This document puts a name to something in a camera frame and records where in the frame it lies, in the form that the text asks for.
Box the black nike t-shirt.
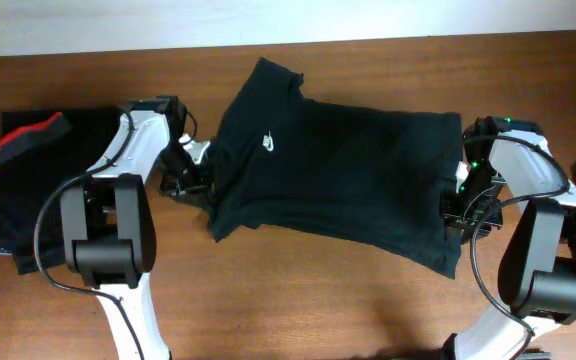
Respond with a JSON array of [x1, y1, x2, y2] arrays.
[[208, 59, 462, 278]]

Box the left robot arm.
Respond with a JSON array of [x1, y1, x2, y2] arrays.
[[59, 95, 210, 359]]

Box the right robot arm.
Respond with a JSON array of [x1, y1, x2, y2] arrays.
[[439, 116, 576, 360]]

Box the black shorts red waistband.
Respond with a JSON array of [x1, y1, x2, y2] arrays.
[[0, 107, 120, 275]]

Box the right black camera cable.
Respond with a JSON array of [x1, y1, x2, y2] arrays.
[[460, 132, 572, 360]]

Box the black camera cable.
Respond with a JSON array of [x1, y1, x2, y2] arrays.
[[460, 132, 572, 360], [32, 104, 199, 360]]

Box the aluminium frame rail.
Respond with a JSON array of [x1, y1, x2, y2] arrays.
[[512, 349, 553, 360]]

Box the left black camera cable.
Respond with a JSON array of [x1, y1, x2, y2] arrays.
[[32, 104, 199, 360]]

